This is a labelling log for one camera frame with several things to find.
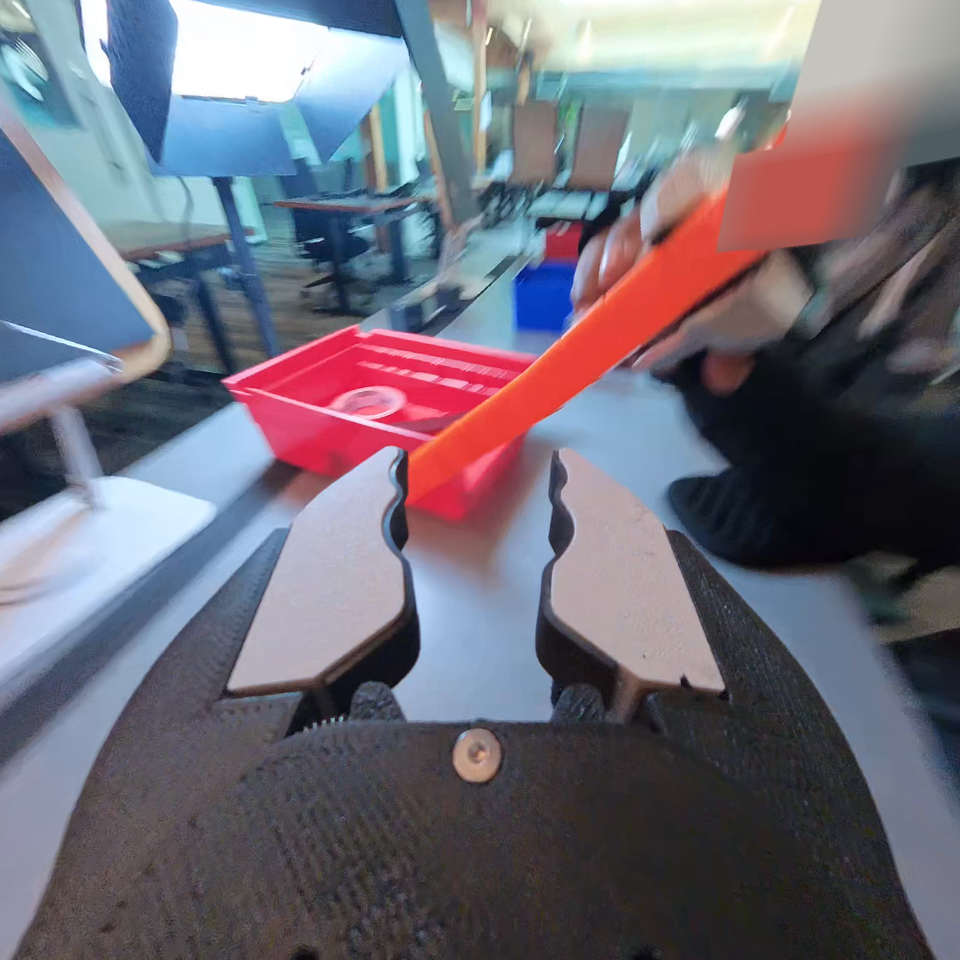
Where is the red tape roll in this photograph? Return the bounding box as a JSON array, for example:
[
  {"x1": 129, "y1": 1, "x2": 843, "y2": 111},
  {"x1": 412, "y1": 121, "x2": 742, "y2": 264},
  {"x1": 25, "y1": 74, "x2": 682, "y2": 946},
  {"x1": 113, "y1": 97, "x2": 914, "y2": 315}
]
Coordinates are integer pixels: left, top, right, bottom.
[{"x1": 328, "y1": 384, "x2": 411, "y2": 423}]

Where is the brown partition board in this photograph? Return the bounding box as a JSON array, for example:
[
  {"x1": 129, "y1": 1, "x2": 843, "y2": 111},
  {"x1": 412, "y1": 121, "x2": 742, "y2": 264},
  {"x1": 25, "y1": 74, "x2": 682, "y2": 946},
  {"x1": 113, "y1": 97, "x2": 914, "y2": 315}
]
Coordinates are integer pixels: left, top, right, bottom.
[
  {"x1": 512, "y1": 101, "x2": 561, "y2": 186},
  {"x1": 572, "y1": 107, "x2": 629, "y2": 190}
]

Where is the red plastic bin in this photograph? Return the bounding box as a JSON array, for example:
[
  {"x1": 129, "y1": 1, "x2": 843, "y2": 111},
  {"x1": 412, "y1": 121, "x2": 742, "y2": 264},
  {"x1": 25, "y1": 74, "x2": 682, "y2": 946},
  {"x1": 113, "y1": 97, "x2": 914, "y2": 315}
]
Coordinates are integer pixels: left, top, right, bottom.
[{"x1": 222, "y1": 324, "x2": 539, "y2": 524}]

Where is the black flag panel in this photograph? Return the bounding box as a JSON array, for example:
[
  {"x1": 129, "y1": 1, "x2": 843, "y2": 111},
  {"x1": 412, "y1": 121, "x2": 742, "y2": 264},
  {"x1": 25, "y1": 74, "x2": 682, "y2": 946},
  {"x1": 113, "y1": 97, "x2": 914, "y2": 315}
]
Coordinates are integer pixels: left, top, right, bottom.
[{"x1": 395, "y1": 0, "x2": 483, "y2": 228}]

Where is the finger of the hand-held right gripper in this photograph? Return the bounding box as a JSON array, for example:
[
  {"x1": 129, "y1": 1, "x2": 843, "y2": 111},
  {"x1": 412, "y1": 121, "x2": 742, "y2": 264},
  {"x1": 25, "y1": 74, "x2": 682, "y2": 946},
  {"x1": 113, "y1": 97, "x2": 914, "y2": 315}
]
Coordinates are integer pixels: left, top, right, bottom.
[
  {"x1": 632, "y1": 249, "x2": 816, "y2": 374},
  {"x1": 639, "y1": 150, "x2": 735, "y2": 245}
]

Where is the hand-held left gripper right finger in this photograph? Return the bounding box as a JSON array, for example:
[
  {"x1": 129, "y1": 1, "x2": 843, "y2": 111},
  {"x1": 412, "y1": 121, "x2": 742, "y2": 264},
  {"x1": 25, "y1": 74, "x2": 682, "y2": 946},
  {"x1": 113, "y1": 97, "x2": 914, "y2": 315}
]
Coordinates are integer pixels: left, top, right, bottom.
[{"x1": 536, "y1": 447, "x2": 729, "y2": 725}]

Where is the black light stand pole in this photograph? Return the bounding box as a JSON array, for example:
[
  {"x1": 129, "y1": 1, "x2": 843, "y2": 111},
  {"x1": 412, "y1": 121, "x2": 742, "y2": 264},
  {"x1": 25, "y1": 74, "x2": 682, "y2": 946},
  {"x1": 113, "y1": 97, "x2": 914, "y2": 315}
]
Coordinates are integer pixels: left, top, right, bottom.
[{"x1": 212, "y1": 176, "x2": 280, "y2": 359}]

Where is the studio light panel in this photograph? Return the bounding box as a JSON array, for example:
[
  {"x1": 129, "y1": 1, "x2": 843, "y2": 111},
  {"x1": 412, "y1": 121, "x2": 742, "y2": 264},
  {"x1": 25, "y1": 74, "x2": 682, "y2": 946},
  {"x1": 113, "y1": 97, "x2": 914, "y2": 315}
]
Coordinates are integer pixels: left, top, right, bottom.
[{"x1": 78, "y1": 0, "x2": 411, "y2": 179}]

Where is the orange tool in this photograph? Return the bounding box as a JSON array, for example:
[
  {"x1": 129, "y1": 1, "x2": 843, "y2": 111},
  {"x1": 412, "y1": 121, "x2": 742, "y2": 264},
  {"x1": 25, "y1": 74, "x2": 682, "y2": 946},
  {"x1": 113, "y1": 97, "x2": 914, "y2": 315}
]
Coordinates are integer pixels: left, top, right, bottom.
[{"x1": 405, "y1": 191, "x2": 768, "y2": 505}]

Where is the blue bin with white label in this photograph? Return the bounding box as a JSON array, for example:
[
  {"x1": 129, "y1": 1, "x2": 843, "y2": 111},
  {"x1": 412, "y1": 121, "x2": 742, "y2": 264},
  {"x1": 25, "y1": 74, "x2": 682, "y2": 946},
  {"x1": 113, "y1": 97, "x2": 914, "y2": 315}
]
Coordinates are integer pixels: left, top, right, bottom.
[{"x1": 513, "y1": 261, "x2": 579, "y2": 333}]

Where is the wooden office desk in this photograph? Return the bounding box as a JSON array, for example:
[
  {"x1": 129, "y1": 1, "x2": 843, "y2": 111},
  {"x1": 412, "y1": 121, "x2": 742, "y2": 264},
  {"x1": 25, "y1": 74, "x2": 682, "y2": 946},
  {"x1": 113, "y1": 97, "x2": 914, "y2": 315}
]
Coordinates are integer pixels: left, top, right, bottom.
[
  {"x1": 112, "y1": 231, "x2": 258, "y2": 376},
  {"x1": 273, "y1": 193, "x2": 438, "y2": 291}
]

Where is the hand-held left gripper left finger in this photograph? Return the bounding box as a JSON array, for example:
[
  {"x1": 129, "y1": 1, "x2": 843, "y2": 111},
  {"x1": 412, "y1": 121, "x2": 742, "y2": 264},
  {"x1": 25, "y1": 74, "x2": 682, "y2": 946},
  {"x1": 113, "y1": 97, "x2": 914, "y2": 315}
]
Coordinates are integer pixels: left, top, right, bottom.
[{"x1": 225, "y1": 446, "x2": 421, "y2": 723}]

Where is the black box device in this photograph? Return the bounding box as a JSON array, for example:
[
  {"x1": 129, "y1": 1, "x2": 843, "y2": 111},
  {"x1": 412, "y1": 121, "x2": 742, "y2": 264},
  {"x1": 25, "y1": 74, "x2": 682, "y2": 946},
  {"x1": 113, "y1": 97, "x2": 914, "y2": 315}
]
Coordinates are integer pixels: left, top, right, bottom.
[{"x1": 388, "y1": 287, "x2": 460, "y2": 333}]

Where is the black office chair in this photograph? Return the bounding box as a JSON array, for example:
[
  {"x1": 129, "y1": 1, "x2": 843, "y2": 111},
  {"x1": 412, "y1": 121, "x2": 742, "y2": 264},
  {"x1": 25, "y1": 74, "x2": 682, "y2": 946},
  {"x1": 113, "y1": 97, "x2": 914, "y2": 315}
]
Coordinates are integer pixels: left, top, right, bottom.
[{"x1": 292, "y1": 206, "x2": 370, "y2": 314}]

